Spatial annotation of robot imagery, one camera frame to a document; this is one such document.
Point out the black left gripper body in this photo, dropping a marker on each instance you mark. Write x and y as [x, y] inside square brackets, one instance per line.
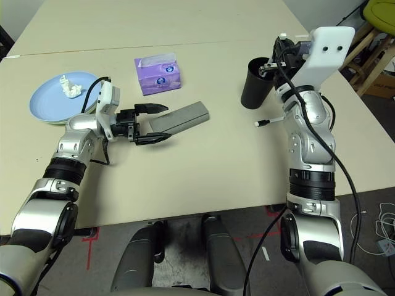
[125, 124]

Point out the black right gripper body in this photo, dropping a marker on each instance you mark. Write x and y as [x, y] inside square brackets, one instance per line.
[290, 58]

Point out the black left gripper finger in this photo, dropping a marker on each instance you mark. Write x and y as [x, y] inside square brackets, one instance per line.
[151, 108]
[152, 138]

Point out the grey glasses case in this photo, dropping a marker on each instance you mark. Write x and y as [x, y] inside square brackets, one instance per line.
[185, 115]

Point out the white tissue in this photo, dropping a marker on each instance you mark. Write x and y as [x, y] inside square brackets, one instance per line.
[71, 89]

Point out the blue plastic plate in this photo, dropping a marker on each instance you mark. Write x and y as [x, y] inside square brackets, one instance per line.
[46, 101]

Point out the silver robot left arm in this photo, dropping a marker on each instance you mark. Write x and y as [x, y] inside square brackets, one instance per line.
[77, 126]

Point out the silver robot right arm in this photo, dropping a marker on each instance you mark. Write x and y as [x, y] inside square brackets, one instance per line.
[311, 129]

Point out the white table tape strip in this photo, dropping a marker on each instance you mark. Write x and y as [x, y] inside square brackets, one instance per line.
[13, 56]
[301, 35]

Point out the purple tissue box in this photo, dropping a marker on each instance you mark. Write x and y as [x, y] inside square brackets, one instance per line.
[160, 83]

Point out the black plastic cup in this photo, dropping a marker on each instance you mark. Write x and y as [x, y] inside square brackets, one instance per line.
[253, 92]

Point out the white marker pen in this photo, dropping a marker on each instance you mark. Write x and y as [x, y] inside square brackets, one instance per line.
[263, 122]

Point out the black stand rod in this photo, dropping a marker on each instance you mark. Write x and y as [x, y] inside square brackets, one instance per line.
[350, 15]

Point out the wooden stool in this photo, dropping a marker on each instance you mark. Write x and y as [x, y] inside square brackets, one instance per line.
[381, 60]

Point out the cardboard box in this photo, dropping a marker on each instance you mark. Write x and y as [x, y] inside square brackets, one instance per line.
[382, 86]

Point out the yellow-green seat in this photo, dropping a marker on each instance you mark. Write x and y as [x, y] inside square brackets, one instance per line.
[381, 15]

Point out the black table foot bar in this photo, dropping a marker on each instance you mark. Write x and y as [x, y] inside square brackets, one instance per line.
[276, 208]
[86, 232]

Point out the grey robot left leg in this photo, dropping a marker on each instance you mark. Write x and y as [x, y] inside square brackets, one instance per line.
[135, 265]

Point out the grey robot leg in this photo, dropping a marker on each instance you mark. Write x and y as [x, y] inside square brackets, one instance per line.
[223, 259]
[135, 265]

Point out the long red floor tape corner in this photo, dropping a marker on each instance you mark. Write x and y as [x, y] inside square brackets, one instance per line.
[88, 256]

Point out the red floor tape cross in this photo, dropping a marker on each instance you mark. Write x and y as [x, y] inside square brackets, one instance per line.
[243, 236]

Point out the grey robot right leg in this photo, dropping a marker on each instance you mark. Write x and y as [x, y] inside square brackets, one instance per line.
[223, 259]

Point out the grey robot torso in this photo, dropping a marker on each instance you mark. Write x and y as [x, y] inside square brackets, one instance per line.
[176, 292]

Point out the white floor tape strip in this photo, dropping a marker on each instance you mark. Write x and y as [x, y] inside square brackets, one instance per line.
[265, 253]

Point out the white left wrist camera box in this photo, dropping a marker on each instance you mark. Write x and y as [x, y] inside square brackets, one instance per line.
[106, 95]

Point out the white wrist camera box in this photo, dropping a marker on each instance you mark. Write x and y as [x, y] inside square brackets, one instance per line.
[106, 95]
[327, 52]

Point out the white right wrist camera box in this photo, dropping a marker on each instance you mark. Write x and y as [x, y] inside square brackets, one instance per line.
[327, 52]

